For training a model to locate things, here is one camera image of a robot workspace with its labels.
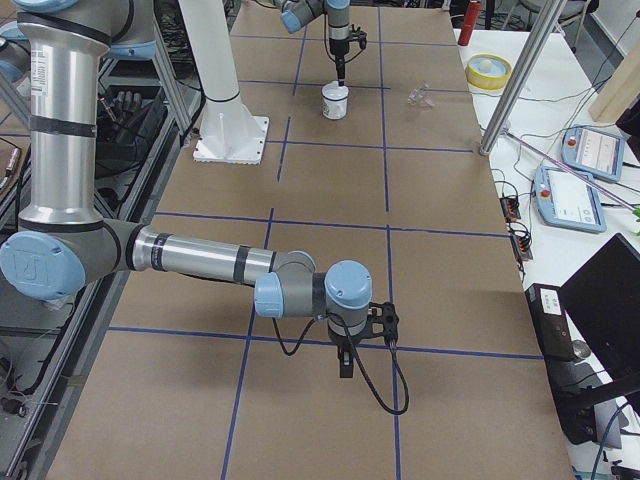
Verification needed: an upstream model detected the white enamel cup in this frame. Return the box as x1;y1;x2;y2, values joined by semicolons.
322;95;349;120

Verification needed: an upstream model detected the aluminium rail frame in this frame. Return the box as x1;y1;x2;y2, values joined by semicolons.
0;29;211;480

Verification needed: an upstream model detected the teach pendant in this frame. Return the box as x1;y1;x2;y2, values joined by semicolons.
561;125;624;183
534;166;607;233

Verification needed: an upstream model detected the white cup lid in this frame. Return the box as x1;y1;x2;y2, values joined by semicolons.
322;81;349;101

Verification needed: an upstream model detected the near teach pendant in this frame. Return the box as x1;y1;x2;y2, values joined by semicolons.
534;166;607;233

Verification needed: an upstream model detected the black monitor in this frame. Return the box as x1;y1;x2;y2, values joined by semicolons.
560;234;639;379

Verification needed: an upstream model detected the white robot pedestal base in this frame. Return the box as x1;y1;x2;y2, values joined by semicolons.
179;0;269;165

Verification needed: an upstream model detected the far teach pendant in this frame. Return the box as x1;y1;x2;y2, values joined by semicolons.
561;125;624;183

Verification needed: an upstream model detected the black desktop box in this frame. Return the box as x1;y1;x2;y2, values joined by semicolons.
525;283;576;362

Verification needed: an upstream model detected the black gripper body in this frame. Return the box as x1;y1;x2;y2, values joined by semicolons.
328;33;350;61
328;329;363;361

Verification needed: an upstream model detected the aluminium frame post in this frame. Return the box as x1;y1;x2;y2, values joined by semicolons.
479;0;567;156

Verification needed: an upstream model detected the orange black connector box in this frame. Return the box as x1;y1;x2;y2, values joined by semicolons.
499;195;521;223

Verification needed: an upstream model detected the red bottle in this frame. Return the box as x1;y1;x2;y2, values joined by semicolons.
457;0;482;46

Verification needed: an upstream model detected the yellow tape roll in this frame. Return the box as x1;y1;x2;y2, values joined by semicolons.
465;54;513;91

